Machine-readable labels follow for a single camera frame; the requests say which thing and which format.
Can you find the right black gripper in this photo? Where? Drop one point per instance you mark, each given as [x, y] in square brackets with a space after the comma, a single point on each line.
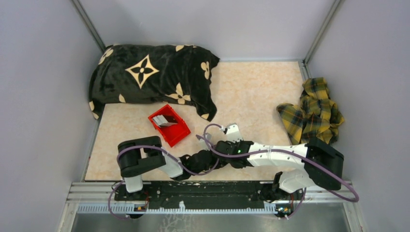
[234, 143]

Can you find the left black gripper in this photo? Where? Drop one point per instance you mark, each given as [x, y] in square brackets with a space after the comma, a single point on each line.
[220, 163]

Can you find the red plastic bin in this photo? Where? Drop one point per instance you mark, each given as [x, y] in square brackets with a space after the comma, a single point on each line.
[172, 134]

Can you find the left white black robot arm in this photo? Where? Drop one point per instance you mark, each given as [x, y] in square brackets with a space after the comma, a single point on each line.
[136, 157]

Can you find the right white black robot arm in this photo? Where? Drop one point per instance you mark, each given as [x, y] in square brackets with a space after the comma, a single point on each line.
[315, 163]

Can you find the cards in red bin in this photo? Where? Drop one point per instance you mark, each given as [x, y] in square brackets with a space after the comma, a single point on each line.
[164, 120]

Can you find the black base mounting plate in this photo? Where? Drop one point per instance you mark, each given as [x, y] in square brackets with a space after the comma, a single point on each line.
[208, 194]

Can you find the yellow plaid cloth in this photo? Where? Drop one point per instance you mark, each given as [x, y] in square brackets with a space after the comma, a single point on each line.
[315, 116]

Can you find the black floral pillow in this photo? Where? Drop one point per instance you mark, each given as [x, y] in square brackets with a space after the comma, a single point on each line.
[145, 74]

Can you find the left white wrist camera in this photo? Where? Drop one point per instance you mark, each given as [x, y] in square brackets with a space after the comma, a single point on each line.
[204, 141]

